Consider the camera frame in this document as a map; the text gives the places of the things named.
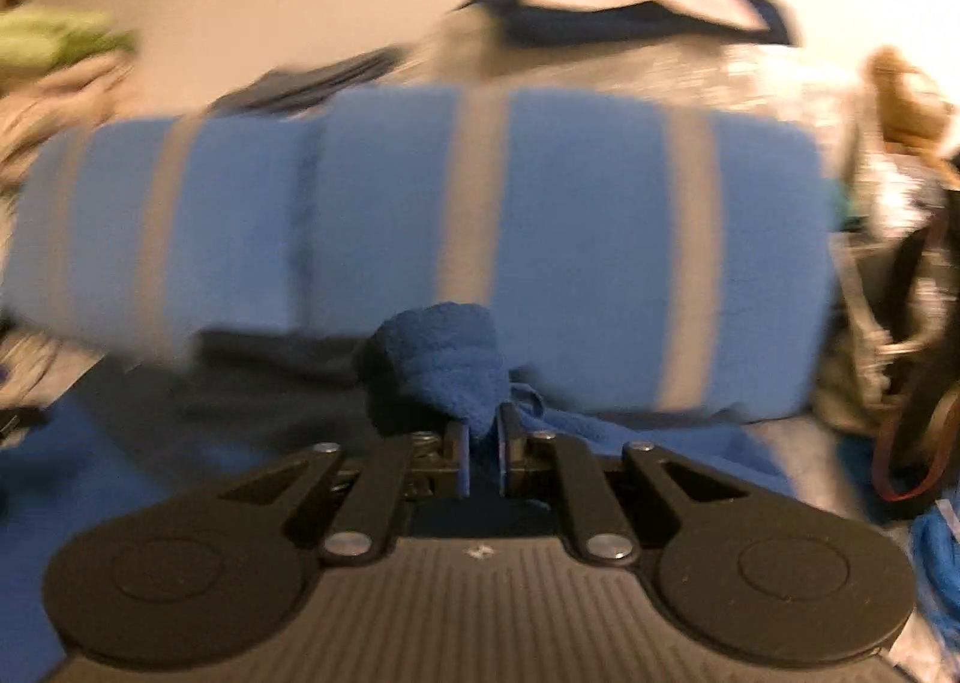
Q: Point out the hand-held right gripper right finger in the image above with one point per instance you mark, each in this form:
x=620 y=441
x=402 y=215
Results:
x=506 y=458

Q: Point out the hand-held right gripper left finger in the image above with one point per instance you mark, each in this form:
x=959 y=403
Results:
x=461 y=462

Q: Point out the dark blue fleece pants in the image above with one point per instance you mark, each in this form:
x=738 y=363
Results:
x=442 y=360

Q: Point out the blue striped blanket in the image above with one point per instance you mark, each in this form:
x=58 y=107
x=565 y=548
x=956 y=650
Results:
x=585 y=225

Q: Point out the dark striped cloth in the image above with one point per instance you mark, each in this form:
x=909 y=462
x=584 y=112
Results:
x=315 y=83

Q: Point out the navy and pink cloth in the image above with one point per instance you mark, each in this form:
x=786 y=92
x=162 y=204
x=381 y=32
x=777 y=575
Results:
x=600 y=26

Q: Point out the bright blue cloth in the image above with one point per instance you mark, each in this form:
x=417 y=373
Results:
x=941 y=563

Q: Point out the white quilted bed cover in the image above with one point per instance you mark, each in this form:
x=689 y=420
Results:
x=750 y=75

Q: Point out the beige cloth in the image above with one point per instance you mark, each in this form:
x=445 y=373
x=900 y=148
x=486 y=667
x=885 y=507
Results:
x=60 y=105

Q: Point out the brown plush toy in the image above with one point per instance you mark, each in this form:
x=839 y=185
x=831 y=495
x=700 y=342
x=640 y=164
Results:
x=911 y=98

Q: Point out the green cloth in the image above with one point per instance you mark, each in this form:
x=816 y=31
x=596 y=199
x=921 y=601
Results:
x=52 y=38

